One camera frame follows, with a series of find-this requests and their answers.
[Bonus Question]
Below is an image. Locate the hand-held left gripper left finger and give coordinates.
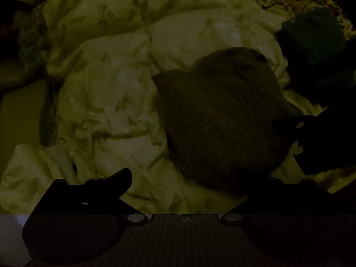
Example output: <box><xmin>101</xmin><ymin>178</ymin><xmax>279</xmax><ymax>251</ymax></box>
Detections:
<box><xmin>30</xmin><ymin>168</ymin><xmax>140</xmax><ymax>215</ymax></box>

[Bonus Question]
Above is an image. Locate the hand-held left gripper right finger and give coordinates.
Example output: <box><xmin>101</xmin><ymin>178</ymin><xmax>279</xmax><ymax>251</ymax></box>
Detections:
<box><xmin>227</xmin><ymin>167</ymin><xmax>345</xmax><ymax>215</ymax></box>

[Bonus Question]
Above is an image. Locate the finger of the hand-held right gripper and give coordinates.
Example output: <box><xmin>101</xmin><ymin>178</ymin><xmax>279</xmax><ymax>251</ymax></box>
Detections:
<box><xmin>274</xmin><ymin>115</ymin><xmax>306</xmax><ymax>140</ymax></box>

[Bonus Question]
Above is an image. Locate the dark dotted small garment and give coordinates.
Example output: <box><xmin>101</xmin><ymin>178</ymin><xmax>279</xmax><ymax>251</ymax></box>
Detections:
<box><xmin>152</xmin><ymin>47</ymin><xmax>304</xmax><ymax>194</ymax></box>

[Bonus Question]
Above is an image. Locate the white leaf-print blanket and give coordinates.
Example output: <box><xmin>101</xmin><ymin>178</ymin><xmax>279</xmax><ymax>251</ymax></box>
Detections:
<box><xmin>0</xmin><ymin>0</ymin><xmax>356</xmax><ymax>214</ymax></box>

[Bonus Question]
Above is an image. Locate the dark green cloth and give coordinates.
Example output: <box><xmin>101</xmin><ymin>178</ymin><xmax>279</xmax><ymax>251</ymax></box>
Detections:
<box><xmin>275</xmin><ymin>7</ymin><xmax>356</xmax><ymax>109</ymax></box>

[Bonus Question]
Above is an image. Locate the green patterned cloth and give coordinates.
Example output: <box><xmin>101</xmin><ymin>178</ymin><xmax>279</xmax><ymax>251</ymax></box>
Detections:
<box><xmin>17</xmin><ymin>3</ymin><xmax>59</xmax><ymax>146</ymax></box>

